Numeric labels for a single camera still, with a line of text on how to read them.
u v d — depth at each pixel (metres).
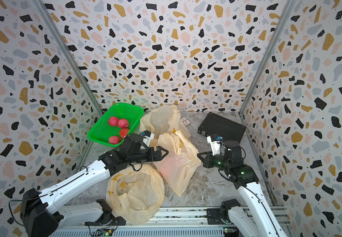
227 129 1.10
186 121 1.14
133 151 0.58
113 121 1.07
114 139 0.95
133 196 0.72
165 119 1.17
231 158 0.54
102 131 1.11
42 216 0.37
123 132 1.00
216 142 0.65
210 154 0.65
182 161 0.76
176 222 0.73
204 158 0.66
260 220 0.42
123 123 1.06
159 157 0.65
